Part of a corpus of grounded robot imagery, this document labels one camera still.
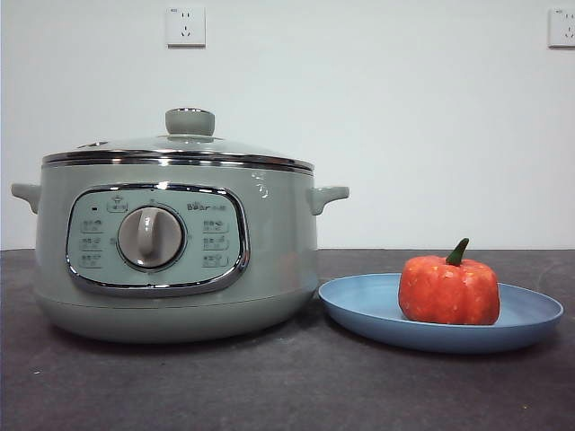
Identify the orange pumpkin with green stem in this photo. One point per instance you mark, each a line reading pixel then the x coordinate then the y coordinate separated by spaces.
pixel 449 292

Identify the pale green electric steamer pot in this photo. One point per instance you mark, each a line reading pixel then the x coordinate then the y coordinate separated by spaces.
pixel 179 292

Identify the blue plate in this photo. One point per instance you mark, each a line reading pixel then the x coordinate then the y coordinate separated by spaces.
pixel 359 310

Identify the glass lid with green knob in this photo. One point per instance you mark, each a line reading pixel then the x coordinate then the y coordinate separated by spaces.
pixel 179 148

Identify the white wall socket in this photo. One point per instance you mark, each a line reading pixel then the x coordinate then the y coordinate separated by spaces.
pixel 562 28
pixel 186 27

